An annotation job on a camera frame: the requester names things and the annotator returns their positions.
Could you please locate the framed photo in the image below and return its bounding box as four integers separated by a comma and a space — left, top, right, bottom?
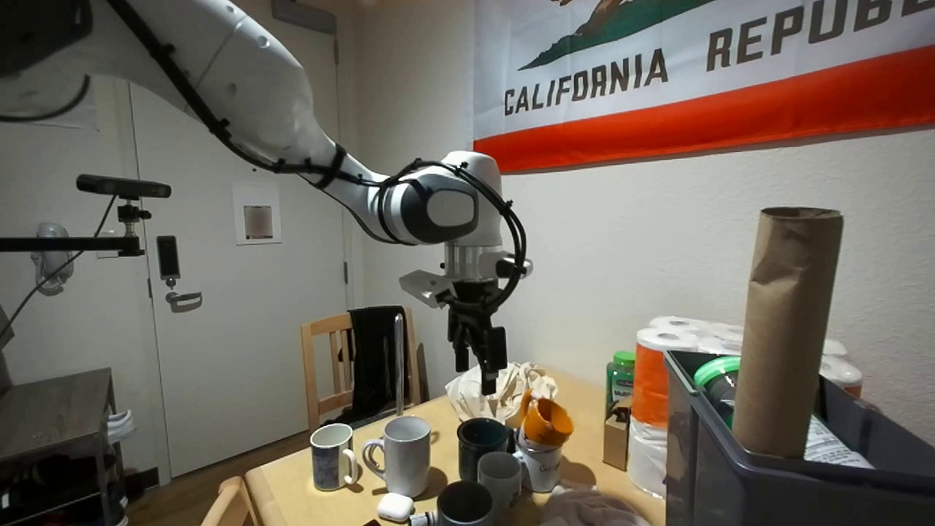
232, 183, 285, 248

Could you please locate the white earbuds case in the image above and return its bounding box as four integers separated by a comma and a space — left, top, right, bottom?
375, 490, 418, 522

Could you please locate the green lidded bottle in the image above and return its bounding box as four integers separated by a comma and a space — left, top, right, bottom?
605, 348, 638, 411

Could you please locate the grey metal bowl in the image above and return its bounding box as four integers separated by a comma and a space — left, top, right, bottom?
457, 416, 515, 483

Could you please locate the California Republic flag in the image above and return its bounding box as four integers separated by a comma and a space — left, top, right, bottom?
472, 0, 935, 179

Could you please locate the white mug with print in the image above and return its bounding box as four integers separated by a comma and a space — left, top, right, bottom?
306, 421, 363, 494

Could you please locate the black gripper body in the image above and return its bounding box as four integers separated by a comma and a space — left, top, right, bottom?
445, 278, 511, 341

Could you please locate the black jacket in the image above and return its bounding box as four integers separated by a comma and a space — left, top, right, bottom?
344, 303, 413, 424

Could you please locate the brown cardboard tube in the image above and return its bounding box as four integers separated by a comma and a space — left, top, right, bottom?
730, 205, 848, 461

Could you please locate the white door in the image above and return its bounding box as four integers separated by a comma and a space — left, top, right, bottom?
124, 0, 352, 483

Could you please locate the black camera stand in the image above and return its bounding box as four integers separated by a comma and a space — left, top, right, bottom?
0, 198, 155, 262

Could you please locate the orange wrapped paper towel pack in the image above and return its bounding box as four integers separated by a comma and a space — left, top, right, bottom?
626, 324, 707, 503

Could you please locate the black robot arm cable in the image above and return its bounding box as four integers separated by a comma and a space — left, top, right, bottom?
102, 0, 536, 331

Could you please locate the white crumpled paper napkin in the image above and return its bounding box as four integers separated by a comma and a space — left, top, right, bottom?
479, 360, 562, 426

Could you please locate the small cardboard box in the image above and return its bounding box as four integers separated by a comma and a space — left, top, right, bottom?
603, 404, 634, 474

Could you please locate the white paper towel roll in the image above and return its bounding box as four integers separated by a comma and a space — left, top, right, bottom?
818, 337, 865, 401
650, 312, 748, 357

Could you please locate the white paper sheet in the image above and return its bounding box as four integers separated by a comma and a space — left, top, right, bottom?
803, 416, 876, 474

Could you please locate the black door lock box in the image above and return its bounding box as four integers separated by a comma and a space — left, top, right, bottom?
155, 234, 184, 286

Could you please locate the green plastic ring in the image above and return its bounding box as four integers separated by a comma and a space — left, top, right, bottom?
692, 354, 745, 395

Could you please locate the grey plastic bin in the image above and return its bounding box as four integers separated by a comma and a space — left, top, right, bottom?
663, 348, 935, 526

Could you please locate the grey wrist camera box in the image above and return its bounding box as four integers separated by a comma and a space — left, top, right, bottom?
397, 268, 457, 309

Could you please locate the silver door handle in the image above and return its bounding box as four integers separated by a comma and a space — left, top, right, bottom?
162, 286, 207, 315

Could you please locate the grey metal cabinet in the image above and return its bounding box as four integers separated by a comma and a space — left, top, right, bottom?
0, 366, 131, 526

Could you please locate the black bar camera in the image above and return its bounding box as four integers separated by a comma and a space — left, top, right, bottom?
74, 172, 176, 202

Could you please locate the bowl with orange liquid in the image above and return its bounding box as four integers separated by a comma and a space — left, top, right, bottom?
518, 442, 568, 496

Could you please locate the large white mug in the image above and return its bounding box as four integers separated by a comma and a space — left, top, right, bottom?
361, 416, 435, 499

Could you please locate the wooden chair backrest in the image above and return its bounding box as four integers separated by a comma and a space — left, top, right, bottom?
198, 474, 263, 526

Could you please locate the dark mug with grey rim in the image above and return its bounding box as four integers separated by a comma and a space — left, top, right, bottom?
435, 478, 496, 526

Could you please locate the wooden chair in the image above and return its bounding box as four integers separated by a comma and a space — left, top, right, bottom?
298, 307, 423, 433

